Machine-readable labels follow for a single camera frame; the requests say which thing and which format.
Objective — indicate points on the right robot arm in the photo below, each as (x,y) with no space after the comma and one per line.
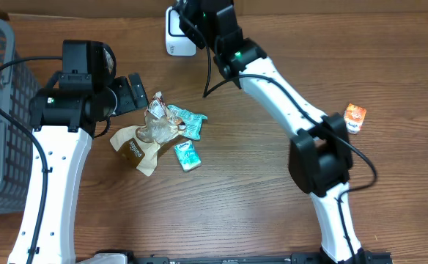
(320,155)

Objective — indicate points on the grey plastic mesh basket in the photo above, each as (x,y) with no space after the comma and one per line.
(17,87)

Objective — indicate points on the clear brown crinkled bag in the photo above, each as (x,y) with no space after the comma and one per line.
(139,145)

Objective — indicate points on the teal tissue pack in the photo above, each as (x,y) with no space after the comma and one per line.
(187,156)

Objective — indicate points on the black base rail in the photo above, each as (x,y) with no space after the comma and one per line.
(265,259)

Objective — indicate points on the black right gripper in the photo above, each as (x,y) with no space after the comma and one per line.
(193,34)

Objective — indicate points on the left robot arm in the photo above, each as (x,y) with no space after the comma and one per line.
(63,118)

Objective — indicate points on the orange small carton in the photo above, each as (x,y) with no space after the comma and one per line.
(354,117)

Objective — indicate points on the teal white snack packet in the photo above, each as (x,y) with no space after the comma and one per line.
(192,121)

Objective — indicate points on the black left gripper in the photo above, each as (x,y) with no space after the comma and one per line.
(123,87)

